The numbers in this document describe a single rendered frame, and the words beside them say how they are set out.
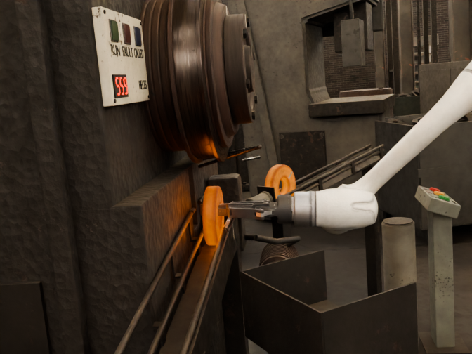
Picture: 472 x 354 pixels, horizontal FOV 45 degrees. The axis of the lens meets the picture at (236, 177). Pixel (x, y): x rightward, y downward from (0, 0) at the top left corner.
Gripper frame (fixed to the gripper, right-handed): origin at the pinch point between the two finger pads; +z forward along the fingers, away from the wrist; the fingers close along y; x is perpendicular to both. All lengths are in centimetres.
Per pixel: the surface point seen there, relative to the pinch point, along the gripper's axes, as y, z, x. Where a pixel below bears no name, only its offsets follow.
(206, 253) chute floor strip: -3.6, 2.0, -10.9
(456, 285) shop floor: 137, -98, -72
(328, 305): -28.2, -28.0, -14.1
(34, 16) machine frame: -43, 24, 45
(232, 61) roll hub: -6.3, -6.8, 37.4
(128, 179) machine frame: -29.7, 13.0, 13.5
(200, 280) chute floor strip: -18.7, 0.9, -12.5
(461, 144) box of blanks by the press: 207, -117, -10
